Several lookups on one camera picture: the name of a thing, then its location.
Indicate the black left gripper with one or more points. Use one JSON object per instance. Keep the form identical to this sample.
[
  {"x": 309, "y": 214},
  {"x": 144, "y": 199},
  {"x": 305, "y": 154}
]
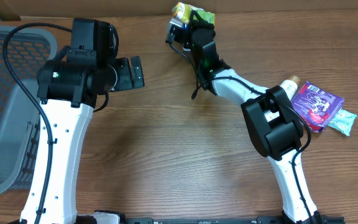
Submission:
[{"x": 136, "y": 72}]

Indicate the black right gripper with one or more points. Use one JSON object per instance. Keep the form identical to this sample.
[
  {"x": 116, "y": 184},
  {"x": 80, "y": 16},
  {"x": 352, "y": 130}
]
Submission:
[{"x": 197, "y": 27}]

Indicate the green juice carton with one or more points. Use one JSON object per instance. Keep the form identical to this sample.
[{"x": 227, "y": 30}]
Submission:
[{"x": 182, "y": 12}]

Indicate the white tube gold cap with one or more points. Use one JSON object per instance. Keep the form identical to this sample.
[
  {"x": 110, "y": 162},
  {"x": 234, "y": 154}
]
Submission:
[{"x": 290, "y": 85}]

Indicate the purple snack packet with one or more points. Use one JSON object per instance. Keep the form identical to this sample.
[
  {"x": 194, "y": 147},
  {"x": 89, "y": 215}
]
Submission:
[{"x": 316, "y": 106}]

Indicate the teal snack packet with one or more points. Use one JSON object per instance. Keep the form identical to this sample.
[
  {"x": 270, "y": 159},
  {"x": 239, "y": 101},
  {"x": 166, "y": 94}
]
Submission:
[{"x": 343, "y": 121}]

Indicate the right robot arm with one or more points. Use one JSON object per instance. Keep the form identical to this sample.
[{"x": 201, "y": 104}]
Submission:
[{"x": 274, "y": 127}]

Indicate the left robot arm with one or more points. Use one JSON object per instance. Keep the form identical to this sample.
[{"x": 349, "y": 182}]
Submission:
[{"x": 68, "y": 87}]

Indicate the grey plastic basket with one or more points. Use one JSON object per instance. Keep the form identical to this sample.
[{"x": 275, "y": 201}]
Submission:
[{"x": 28, "y": 50}]

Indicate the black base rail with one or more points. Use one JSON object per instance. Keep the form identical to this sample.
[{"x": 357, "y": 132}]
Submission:
[{"x": 258, "y": 220}]

